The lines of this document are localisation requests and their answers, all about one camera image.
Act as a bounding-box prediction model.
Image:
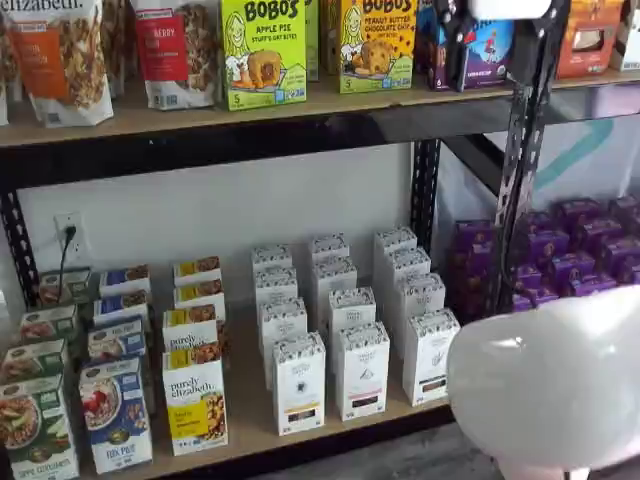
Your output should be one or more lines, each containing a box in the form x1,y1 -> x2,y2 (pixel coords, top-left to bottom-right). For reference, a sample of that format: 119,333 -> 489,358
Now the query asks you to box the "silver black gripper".
433,0 -> 481,94

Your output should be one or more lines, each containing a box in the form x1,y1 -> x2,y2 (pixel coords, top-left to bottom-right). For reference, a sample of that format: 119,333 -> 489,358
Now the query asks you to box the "white box green strip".
391,273 -> 447,362
384,246 -> 433,301
401,308 -> 462,408
373,226 -> 419,274

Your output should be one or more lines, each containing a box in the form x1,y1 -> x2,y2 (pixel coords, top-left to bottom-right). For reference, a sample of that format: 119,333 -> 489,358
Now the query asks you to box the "purple snack bar box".
459,14 -> 516,92

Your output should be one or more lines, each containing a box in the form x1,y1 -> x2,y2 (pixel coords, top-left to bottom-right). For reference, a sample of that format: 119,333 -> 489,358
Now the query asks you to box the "yellow Bobo's peanut butter box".
339,0 -> 418,95

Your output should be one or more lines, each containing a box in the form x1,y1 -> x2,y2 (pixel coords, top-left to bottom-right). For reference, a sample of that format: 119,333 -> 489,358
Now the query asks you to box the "orange food box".
554,0 -> 626,81

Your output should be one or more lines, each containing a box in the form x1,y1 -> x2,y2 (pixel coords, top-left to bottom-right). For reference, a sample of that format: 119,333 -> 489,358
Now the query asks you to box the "green Bobo's apple pie box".
304,0 -> 321,84
219,0 -> 308,112

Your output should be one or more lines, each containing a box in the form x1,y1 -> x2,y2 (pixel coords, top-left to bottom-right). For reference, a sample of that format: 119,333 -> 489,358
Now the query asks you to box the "small purple box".
553,197 -> 604,227
548,251 -> 597,287
563,276 -> 619,300
526,228 -> 572,262
606,195 -> 640,222
573,216 -> 624,252
452,219 -> 497,252
448,247 -> 499,282
451,277 -> 501,322
598,234 -> 640,272

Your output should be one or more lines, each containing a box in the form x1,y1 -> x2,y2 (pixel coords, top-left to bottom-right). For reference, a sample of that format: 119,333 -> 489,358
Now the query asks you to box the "white box pink strip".
335,321 -> 391,422
313,256 -> 359,329
308,232 -> 351,264
327,286 -> 378,377

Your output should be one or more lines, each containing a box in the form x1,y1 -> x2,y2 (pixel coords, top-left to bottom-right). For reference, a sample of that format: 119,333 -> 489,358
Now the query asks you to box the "white box yellow strip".
257,297 -> 309,389
253,266 -> 299,307
271,331 -> 327,437
250,243 -> 294,274

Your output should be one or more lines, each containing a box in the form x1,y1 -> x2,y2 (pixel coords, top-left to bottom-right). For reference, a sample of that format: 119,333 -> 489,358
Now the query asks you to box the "wooden shelf board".
74,299 -> 457,479
0,67 -> 640,149

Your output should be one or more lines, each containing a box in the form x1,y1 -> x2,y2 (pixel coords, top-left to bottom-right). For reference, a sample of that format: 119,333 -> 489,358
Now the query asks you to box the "white yellow Purely Elizabeth box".
161,342 -> 230,457
161,304 -> 221,357
172,255 -> 222,287
172,278 -> 226,312

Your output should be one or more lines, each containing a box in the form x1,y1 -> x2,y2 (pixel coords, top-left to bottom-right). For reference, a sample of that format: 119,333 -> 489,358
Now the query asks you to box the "blue oatmeal box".
78,356 -> 154,475
98,263 -> 151,299
87,314 -> 149,364
92,289 -> 151,326

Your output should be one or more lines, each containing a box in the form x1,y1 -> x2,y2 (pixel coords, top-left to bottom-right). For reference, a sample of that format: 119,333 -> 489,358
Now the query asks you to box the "green oatmeal box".
18,303 -> 80,347
37,267 -> 94,307
0,338 -> 70,387
0,372 -> 81,480

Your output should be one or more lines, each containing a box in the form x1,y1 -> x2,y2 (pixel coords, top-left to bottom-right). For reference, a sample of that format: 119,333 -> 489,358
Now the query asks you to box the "red granola bag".
131,0 -> 221,111

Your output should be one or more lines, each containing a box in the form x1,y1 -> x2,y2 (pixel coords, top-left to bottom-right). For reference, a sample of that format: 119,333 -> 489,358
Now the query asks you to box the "orange granola bag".
8,0 -> 115,127

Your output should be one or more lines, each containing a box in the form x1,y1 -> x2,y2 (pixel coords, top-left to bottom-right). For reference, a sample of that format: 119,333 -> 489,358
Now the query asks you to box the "black metal shelf frame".
0,0 -> 640,480

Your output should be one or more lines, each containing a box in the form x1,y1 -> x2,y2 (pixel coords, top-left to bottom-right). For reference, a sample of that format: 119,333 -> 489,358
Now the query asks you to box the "white wall outlet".
53,212 -> 84,262

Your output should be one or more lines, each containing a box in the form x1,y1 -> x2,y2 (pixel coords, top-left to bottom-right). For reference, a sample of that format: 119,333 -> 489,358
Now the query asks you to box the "black power cord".
58,226 -> 77,304

